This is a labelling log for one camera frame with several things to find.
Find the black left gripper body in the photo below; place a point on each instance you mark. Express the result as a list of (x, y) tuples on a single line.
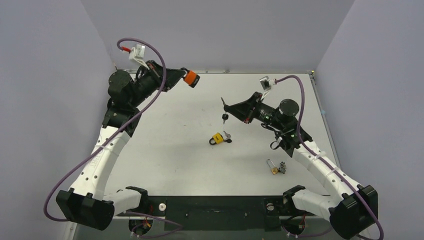
[(154, 74)]

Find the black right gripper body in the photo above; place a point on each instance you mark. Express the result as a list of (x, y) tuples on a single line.
[(251, 108)]

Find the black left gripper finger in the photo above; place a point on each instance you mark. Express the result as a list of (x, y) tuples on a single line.
[(173, 72), (172, 80)]

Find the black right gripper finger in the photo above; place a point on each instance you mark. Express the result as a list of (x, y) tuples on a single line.
[(241, 112), (244, 105)]

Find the black head keys bunch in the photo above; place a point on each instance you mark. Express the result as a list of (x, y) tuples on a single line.
[(225, 115)]

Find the orange black padlock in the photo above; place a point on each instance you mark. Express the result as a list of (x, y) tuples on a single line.
[(191, 78)]

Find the silver keys bunch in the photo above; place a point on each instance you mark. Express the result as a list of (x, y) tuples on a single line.
[(226, 137)]

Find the yellow padlock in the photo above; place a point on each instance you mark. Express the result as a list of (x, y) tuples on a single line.
[(217, 138)]

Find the brass padlock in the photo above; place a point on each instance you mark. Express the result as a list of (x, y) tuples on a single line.
[(274, 170)]

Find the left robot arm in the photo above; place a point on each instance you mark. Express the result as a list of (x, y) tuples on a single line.
[(85, 202)]

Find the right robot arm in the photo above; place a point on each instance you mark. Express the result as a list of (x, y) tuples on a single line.
[(350, 207)]

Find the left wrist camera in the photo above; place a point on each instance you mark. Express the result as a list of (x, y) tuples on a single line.
[(136, 55)]

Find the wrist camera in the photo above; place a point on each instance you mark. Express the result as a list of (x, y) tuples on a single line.
[(267, 85), (136, 55)]

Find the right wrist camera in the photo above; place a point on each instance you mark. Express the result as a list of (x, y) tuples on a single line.
[(267, 85)]

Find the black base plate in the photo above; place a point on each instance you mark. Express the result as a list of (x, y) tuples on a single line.
[(223, 213)]

